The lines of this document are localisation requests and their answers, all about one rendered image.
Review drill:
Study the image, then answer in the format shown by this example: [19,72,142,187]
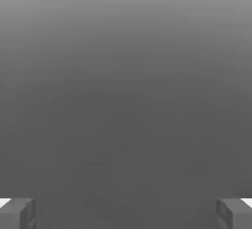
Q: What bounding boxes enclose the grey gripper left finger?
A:
[0,197,37,229]

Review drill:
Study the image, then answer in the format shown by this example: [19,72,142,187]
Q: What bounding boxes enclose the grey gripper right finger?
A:
[216,197,252,229]

